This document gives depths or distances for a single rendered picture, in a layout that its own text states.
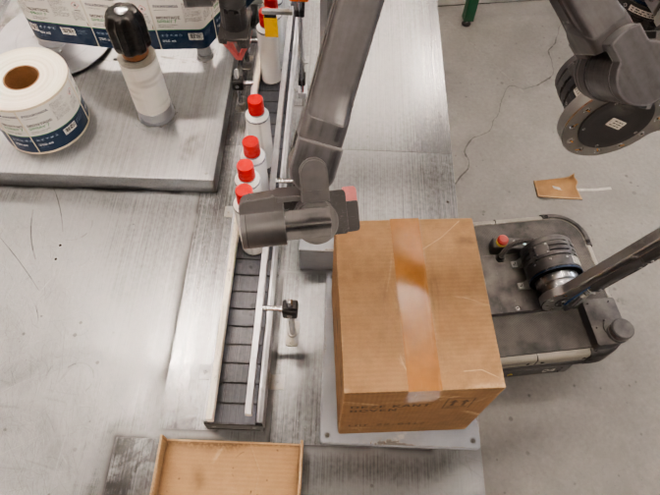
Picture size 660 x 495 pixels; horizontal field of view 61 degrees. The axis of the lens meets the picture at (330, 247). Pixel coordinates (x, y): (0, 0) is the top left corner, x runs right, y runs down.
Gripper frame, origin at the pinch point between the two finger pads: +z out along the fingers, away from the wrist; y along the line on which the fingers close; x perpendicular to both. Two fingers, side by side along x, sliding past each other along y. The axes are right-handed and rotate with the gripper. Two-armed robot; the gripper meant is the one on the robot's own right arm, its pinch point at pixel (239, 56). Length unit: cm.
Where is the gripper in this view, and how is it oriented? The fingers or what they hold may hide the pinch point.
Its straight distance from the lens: 140.8
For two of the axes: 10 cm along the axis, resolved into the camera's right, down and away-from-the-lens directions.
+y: -0.3, 8.7, -5.0
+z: -0.4, 5.0, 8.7
